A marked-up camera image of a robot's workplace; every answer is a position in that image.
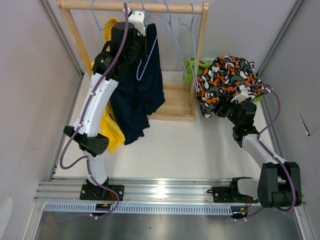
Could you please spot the blue hanger of camouflage shorts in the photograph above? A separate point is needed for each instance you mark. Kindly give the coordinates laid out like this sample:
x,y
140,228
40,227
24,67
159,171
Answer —
x,y
139,77

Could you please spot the lime green shorts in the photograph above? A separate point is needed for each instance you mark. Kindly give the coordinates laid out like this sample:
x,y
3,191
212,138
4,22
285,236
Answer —
x,y
191,70

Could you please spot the camouflage patterned shorts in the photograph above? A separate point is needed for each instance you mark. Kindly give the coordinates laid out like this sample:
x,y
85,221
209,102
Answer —
x,y
257,91

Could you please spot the blue hanger of green shorts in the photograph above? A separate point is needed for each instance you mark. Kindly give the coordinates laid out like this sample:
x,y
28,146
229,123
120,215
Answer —
x,y
167,23

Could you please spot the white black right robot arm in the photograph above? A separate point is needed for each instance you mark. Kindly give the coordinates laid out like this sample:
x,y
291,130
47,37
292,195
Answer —
x,y
279,183

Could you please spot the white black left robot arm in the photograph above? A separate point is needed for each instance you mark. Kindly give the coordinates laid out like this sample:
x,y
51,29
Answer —
x,y
127,43

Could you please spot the navy blue shorts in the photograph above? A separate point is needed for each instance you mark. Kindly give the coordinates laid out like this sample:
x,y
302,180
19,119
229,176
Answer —
x,y
133,101

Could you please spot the yellow shorts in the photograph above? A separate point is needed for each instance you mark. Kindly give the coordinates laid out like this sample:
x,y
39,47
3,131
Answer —
x,y
108,124

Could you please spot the blue hanger of yellow shorts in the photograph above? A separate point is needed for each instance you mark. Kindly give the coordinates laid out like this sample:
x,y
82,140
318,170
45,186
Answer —
x,y
95,18

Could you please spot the wooden clothes rack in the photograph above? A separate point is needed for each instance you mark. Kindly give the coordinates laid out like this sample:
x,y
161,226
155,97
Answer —
x,y
179,97

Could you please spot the aluminium mounting rail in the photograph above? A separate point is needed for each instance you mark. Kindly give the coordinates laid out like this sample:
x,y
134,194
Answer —
x,y
136,190

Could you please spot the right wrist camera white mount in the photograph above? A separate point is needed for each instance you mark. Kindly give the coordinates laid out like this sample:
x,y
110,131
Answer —
x,y
241,94

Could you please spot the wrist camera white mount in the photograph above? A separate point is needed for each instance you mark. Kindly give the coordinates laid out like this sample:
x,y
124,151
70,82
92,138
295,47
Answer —
x,y
135,19
241,94

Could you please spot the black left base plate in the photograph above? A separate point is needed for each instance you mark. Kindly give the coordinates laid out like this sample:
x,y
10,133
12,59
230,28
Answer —
x,y
96,193

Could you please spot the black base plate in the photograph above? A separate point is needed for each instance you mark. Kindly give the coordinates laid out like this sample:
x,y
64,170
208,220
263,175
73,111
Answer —
x,y
229,195
96,193

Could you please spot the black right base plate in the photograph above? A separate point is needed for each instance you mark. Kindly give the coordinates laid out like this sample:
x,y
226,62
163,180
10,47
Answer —
x,y
229,195

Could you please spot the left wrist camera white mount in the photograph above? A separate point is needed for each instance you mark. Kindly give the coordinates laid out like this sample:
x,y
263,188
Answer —
x,y
135,19

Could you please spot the slotted grey cable duct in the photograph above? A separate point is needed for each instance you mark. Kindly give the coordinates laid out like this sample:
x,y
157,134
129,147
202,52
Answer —
x,y
143,208

